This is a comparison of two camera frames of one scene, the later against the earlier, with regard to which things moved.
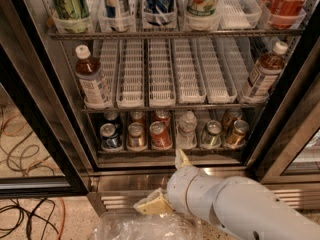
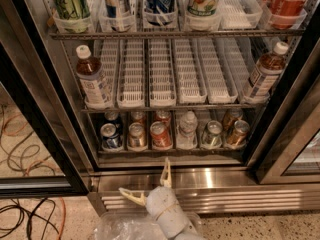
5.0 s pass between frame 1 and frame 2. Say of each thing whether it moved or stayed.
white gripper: moved
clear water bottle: stayed
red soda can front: stayed
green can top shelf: stayed
